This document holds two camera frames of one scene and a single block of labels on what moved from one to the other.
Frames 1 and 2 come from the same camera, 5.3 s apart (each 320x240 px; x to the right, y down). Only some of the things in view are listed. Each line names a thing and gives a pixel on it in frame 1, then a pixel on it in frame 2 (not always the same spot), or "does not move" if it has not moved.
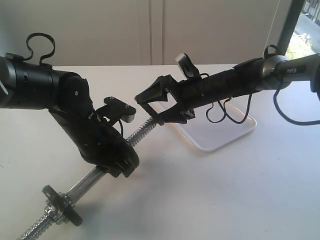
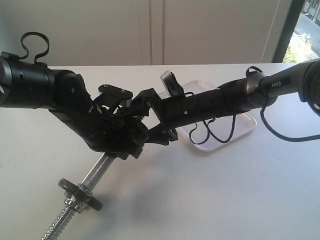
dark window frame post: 292,20 does not move
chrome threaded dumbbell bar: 86,184 → 91,179
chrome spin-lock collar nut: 54,214 → 79,205
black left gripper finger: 114,169 → 123,155
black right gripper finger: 175,115 → 160,135
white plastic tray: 215,128 does not move
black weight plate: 63,204 → 80,192
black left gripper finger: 125,158 → 135,134
